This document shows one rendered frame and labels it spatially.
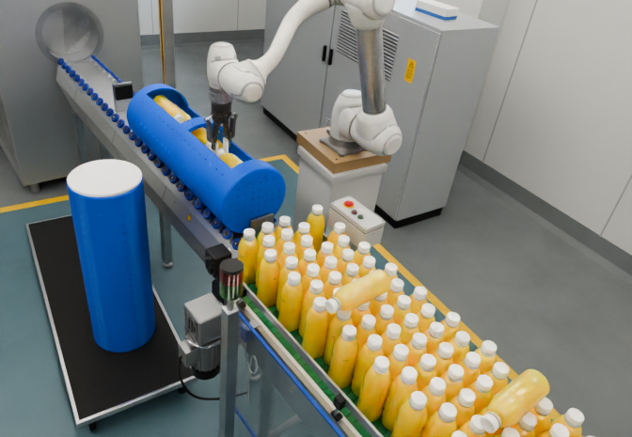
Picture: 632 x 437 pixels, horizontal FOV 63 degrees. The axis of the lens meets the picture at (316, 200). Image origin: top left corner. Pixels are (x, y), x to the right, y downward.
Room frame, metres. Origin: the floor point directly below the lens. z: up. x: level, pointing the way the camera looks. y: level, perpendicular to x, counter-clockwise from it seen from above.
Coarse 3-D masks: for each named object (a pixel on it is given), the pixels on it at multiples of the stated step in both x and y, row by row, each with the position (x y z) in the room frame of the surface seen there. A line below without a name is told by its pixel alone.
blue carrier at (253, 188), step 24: (144, 96) 2.12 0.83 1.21; (168, 96) 2.26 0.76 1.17; (144, 120) 2.00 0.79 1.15; (168, 120) 1.92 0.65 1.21; (192, 120) 1.90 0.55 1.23; (168, 144) 1.82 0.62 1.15; (192, 144) 1.76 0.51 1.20; (192, 168) 1.67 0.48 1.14; (216, 168) 1.61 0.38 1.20; (240, 168) 1.58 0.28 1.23; (264, 168) 1.61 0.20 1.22; (192, 192) 1.69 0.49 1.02; (216, 192) 1.53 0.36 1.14; (240, 192) 1.54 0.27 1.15; (264, 192) 1.61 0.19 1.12; (216, 216) 1.54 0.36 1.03; (240, 216) 1.54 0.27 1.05
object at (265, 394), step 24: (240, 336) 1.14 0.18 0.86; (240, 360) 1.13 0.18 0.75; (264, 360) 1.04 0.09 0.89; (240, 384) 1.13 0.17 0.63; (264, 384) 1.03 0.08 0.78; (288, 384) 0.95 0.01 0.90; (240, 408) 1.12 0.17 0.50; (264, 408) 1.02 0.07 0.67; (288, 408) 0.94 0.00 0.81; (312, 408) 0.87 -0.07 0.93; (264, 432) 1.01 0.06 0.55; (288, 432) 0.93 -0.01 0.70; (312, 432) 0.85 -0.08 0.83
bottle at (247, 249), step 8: (248, 240) 1.35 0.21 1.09; (256, 240) 1.37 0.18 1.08; (240, 248) 1.35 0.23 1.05; (248, 248) 1.34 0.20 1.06; (256, 248) 1.35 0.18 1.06; (240, 256) 1.34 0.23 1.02; (248, 256) 1.34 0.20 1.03; (256, 256) 1.35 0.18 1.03; (248, 264) 1.34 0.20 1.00; (256, 264) 1.35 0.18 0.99; (248, 272) 1.34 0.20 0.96; (248, 280) 1.34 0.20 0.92
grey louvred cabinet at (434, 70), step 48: (288, 0) 4.48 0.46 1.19; (288, 48) 4.42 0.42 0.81; (336, 48) 3.85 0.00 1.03; (384, 48) 3.41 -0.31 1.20; (432, 48) 3.08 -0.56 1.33; (480, 48) 3.28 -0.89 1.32; (288, 96) 4.36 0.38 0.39; (336, 96) 3.79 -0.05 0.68; (432, 96) 3.09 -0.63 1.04; (432, 144) 3.16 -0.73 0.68; (384, 192) 3.19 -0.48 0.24; (432, 192) 3.24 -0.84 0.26
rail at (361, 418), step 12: (252, 300) 1.21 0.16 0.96; (264, 312) 1.16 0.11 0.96; (276, 324) 1.11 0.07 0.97; (288, 336) 1.06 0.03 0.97; (300, 348) 1.02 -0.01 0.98; (312, 360) 0.98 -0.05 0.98; (324, 372) 0.95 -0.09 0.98; (336, 384) 0.91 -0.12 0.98; (348, 408) 0.86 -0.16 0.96; (360, 420) 0.82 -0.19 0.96; (372, 432) 0.79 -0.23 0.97
